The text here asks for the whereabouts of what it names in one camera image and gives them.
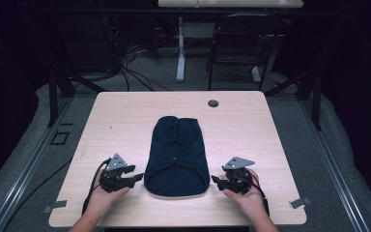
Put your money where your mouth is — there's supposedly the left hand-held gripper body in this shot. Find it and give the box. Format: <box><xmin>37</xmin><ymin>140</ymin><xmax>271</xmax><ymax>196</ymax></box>
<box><xmin>99</xmin><ymin>153</ymin><xmax>136</xmax><ymax>193</ymax></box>

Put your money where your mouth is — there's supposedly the person's left hand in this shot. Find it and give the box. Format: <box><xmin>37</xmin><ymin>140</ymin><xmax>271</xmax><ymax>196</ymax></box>
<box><xmin>88</xmin><ymin>168</ymin><xmax>130</xmax><ymax>216</ymax></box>

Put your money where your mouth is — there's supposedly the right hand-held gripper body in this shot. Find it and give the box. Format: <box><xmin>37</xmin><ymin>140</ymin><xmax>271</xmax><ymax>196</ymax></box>
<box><xmin>222</xmin><ymin>156</ymin><xmax>256</xmax><ymax>196</ymax></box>

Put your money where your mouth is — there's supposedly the dark navy hooded garment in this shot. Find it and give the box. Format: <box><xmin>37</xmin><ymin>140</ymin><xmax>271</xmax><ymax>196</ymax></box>
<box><xmin>143</xmin><ymin>115</ymin><xmax>211</xmax><ymax>197</ymax></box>

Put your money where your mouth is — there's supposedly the black floor cable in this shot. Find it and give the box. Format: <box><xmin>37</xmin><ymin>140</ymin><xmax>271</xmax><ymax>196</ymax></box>
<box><xmin>2</xmin><ymin>158</ymin><xmax>73</xmax><ymax>232</ymax></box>

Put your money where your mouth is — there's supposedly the grey tape strip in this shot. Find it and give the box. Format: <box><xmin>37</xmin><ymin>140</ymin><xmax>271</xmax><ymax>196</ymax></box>
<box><xmin>42</xmin><ymin>199</ymin><xmax>69</xmax><ymax>214</ymax></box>
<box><xmin>288</xmin><ymin>195</ymin><xmax>313</xmax><ymax>210</ymax></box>

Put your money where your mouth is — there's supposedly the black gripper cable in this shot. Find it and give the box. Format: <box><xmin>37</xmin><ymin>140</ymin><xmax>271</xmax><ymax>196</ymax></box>
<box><xmin>250</xmin><ymin>173</ymin><xmax>271</xmax><ymax>218</ymax></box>
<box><xmin>81</xmin><ymin>157</ymin><xmax>112</xmax><ymax>216</ymax></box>

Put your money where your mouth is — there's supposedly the black folding chair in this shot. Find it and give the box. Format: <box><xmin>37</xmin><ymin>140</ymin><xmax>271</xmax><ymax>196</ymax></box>
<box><xmin>205</xmin><ymin>13</ymin><xmax>285</xmax><ymax>92</ymax></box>

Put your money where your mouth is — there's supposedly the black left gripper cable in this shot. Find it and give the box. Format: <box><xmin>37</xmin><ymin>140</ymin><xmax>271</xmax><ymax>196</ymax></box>
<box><xmin>81</xmin><ymin>157</ymin><xmax>112</xmax><ymax>216</ymax></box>

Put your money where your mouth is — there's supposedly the person's right hand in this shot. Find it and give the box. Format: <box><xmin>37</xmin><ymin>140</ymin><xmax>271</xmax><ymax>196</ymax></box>
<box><xmin>222</xmin><ymin>168</ymin><xmax>269</xmax><ymax>220</ymax></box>

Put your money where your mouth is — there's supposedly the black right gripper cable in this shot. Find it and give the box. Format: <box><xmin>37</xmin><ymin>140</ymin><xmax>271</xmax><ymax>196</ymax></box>
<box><xmin>250</xmin><ymin>173</ymin><xmax>271</xmax><ymax>218</ymax></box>

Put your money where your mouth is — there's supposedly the bundle of floor cables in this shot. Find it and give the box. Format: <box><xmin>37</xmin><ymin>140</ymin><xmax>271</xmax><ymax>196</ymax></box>
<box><xmin>117</xmin><ymin>43</ymin><xmax>182</xmax><ymax>93</ymax></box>

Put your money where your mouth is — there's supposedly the black tape square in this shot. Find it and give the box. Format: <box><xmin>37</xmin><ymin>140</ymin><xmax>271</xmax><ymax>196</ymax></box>
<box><xmin>49</xmin><ymin>130</ymin><xmax>71</xmax><ymax>146</ymax></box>

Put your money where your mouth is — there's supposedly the black metal stand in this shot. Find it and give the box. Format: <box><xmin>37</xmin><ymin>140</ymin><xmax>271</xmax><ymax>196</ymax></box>
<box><xmin>46</xmin><ymin>69</ymin><xmax>108</xmax><ymax>128</ymax></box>
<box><xmin>263</xmin><ymin>68</ymin><xmax>323</xmax><ymax>131</ymax></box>

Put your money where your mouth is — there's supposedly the white desk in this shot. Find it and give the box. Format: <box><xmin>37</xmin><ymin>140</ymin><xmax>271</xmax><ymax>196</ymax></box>
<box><xmin>157</xmin><ymin>0</ymin><xmax>305</xmax><ymax>83</ymax></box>

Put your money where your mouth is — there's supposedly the metal floor rail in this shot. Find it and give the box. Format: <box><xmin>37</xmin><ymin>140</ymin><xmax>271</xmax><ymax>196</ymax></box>
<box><xmin>0</xmin><ymin>96</ymin><xmax>75</xmax><ymax>232</ymax></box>
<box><xmin>297</xmin><ymin>96</ymin><xmax>371</xmax><ymax>232</ymax></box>

